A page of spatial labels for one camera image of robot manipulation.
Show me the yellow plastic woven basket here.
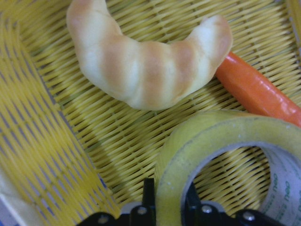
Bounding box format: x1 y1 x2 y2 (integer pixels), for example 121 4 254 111
0 0 301 226

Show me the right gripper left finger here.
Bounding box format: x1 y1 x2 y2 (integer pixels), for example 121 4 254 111
129 178 156 226

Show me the toy croissant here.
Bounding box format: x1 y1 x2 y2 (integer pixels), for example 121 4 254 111
66 0 233 111

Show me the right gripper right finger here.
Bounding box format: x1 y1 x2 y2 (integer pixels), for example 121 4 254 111
185 183 225 226

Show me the yellow tape roll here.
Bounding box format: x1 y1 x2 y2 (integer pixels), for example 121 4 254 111
155 110 301 226

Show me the toy carrot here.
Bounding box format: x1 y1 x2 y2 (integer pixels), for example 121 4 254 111
216 52 301 127

